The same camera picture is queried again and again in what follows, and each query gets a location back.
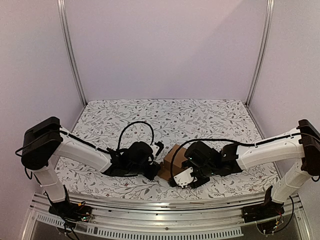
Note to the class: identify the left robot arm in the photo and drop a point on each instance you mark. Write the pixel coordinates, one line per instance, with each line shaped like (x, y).
(49, 139)

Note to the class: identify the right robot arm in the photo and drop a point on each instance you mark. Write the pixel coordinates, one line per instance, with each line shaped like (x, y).
(301, 144)

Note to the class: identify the aluminium frame post right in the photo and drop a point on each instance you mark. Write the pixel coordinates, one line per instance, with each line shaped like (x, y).
(262, 51)

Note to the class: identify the aluminium frame post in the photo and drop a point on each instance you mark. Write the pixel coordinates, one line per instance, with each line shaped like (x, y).
(262, 51)
(62, 11)

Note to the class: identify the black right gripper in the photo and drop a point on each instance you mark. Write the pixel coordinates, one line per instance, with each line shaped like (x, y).
(200, 182)

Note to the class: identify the aluminium front rail base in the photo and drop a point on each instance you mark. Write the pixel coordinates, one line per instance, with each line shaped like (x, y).
(204, 219)

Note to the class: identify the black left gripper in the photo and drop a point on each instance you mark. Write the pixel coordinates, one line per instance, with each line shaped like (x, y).
(156, 167)

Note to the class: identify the brown cardboard box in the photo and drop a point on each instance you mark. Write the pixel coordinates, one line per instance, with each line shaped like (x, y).
(164, 172)

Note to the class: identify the aluminium frame post left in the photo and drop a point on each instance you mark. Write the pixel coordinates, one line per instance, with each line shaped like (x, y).
(62, 11)

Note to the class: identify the floral patterned table cloth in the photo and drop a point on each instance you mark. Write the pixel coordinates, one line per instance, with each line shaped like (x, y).
(112, 123)

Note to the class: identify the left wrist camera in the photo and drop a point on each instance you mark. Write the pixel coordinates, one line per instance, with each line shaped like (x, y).
(157, 148)

